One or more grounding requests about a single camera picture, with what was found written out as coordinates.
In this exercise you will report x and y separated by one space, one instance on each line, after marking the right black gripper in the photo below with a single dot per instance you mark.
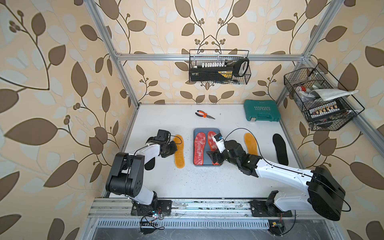
213 154

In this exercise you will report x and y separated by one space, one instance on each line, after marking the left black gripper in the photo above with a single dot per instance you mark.
175 149

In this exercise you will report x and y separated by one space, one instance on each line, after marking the yellow insole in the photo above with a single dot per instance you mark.
179 154
251 144

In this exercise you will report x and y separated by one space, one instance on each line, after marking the red insole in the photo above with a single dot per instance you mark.
212 141
199 146

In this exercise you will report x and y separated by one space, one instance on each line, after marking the black insole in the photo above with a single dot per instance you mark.
281 149
150 164

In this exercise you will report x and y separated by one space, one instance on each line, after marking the blue storage box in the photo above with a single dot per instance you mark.
207 160

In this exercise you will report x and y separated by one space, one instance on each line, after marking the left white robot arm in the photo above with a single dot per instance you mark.
126 177

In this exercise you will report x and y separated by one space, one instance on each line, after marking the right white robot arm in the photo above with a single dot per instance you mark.
315 190

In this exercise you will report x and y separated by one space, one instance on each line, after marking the black yellow tool box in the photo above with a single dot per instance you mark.
212 74

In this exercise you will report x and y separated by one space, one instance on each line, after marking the drill bit set box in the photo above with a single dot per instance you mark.
327 110

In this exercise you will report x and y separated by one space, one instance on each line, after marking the green tool case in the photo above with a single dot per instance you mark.
261 110

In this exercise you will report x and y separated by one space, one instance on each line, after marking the white paper bag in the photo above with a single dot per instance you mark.
331 94

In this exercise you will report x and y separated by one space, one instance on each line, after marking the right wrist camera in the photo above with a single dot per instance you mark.
219 141

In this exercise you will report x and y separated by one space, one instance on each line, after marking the orange handled pliers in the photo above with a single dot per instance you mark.
202 114

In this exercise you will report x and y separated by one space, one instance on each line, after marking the back wire basket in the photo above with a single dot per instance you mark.
219 66

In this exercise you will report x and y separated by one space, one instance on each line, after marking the wire basket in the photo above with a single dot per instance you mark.
301 82
219 66

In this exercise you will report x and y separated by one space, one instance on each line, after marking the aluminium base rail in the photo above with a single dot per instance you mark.
172 208

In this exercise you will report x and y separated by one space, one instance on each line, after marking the right wire basket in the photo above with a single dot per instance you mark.
301 82

